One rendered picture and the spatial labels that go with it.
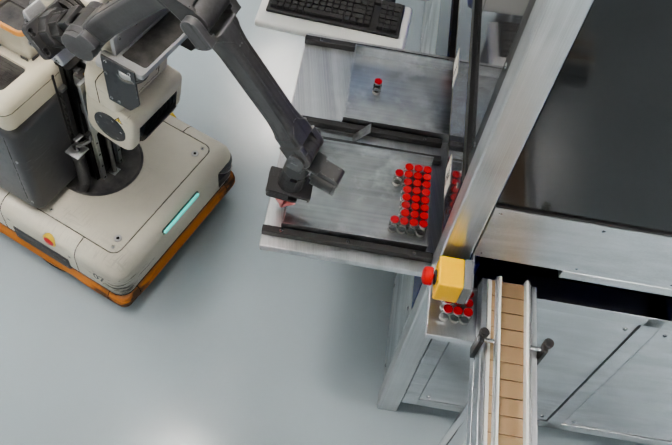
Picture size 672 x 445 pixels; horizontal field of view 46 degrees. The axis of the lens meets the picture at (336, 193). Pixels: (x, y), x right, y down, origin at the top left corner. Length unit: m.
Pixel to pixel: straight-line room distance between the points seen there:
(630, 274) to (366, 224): 0.59
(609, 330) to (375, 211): 0.63
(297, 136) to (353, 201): 0.37
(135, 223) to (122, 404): 0.56
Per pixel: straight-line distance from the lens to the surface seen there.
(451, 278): 1.68
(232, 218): 2.92
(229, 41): 1.46
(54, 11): 1.84
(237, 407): 2.61
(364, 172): 1.97
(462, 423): 2.05
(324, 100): 2.11
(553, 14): 1.21
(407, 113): 2.11
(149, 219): 2.60
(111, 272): 2.54
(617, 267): 1.78
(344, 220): 1.89
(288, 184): 1.76
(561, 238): 1.68
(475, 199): 1.56
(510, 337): 1.77
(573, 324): 2.02
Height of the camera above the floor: 2.47
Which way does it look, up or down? 56 degrees down
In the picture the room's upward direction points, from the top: 10 degrees clockwise
